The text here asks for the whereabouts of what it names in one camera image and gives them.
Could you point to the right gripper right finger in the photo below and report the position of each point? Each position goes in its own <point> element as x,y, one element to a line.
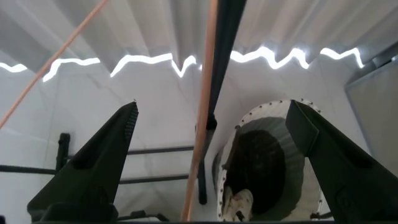
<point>348,180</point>

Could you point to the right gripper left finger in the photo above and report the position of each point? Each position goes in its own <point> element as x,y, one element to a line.
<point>87,177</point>

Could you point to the pink clothes hanger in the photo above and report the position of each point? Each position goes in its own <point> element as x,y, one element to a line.
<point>203,93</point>
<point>52,62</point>

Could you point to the white laundry basket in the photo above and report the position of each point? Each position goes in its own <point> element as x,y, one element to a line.
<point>270,109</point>

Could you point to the black clothes rack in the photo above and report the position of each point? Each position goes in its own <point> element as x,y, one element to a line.
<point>228,18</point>

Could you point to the cream printed garment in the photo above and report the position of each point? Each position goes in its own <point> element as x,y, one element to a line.
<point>239,202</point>

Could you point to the white curtain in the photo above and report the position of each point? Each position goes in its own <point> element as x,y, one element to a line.
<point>140,25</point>

